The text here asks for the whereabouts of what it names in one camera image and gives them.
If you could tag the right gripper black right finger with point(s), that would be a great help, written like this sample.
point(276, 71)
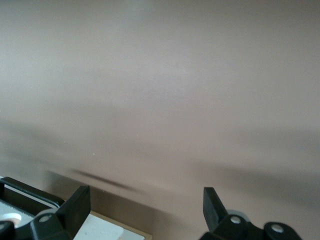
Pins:
point(215, 212)

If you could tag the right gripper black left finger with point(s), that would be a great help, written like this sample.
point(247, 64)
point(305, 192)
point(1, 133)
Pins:
point(75, 207)

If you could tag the brown paper table cover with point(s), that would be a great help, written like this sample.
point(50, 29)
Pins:
point(160, 87)

